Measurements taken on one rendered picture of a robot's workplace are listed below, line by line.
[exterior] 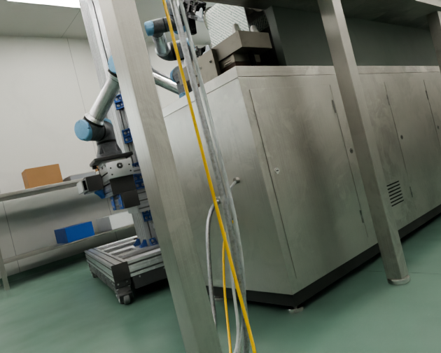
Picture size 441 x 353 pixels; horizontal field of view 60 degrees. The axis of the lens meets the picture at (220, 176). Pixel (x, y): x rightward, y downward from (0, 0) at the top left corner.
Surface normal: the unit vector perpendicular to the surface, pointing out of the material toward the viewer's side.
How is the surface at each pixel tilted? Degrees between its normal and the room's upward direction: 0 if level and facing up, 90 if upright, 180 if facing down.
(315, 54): 90
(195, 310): 90
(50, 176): 90
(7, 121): 90
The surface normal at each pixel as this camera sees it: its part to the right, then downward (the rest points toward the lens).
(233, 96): -0.75, 0.18
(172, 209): 0.62, -0.15
